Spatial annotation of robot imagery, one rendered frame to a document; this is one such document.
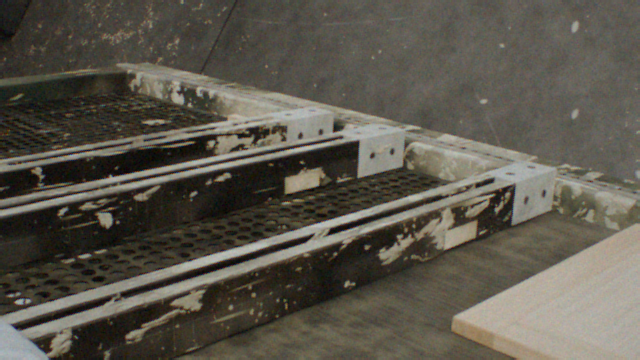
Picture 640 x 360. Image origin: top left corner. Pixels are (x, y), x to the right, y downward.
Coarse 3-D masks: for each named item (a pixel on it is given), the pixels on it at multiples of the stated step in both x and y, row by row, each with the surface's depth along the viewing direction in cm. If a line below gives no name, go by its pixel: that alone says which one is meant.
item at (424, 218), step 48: (432, 192) 119; (480, 192) 120; (528, 192) 129; (288, 240) 98; (336, 240) 99; (384, 240) 105; (432, 240) 113; (144, 288) 85; (192, 288) 84; (240, 288) 89; (288, 288) 94; (336, 288) 101; (48, 336) 73; (96, 336) 77; (144, 336) 81; (192, 336) 85
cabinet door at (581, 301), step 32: (576, 256) 112; (608, 256) 112; (512, 288) 101; (544, 288) 101; (576, 288) 102; (608, 288) 102; (480, 320) 92; (512, 320) 92; (544, 320) 93; (576, 320) 93; (608, 320) 94; (512, 352) 88; (544, 352) 85; (576, 352) 85; (608, 352) 85
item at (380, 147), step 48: (288, 144) 141; (336, 144) 143; (384, 144) 152; (48, 192) 111; (96, 192) 112; (144, 192) 116; (192, 192) 123; (240, 192) 129; (0, 240) 102; (48, 240) 107; (96, 240) 112
